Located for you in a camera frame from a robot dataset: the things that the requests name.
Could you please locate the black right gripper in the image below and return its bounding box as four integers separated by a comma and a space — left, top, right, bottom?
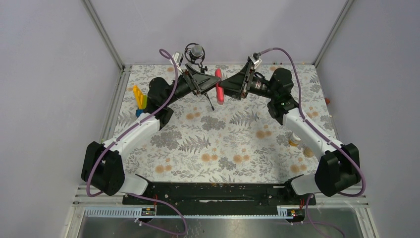
219, 62, 278, 100

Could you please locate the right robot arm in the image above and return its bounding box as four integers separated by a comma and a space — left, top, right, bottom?
219, 62, 363, 204

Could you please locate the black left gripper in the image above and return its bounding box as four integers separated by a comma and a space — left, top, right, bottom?
164, 64, 221, 106

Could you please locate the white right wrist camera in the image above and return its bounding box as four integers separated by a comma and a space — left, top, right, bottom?
248, 53, 262, 69

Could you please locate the floral patterned mat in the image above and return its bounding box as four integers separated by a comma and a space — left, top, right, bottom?
114, 65, 336, 183

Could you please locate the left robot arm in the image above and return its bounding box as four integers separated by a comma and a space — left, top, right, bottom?
81, 65, 223, 204

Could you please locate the black microphone tripod stand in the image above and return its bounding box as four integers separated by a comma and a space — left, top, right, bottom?
200, 66, 215, 111

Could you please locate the white pill bottle orange label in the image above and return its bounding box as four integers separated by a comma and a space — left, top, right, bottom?
288, 132, 302, 147

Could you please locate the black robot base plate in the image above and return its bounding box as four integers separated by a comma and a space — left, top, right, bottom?
142, 182, 309, 206

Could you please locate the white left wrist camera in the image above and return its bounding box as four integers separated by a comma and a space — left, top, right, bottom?
172, 52, 184, 68

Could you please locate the red pill organizer box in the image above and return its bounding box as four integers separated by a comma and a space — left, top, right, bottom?
214, 68, 224, 105

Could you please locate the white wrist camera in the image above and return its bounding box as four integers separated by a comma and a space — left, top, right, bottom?
248, 53, 262, 69
172, 52, 184, 68

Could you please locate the grey microphone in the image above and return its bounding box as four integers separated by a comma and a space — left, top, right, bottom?
184, 43, 206, 65

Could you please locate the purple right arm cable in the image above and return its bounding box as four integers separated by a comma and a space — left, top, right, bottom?
257, 47, 367, 238

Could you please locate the yellow lego block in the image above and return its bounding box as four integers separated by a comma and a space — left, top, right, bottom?
132, 85, 147, 110

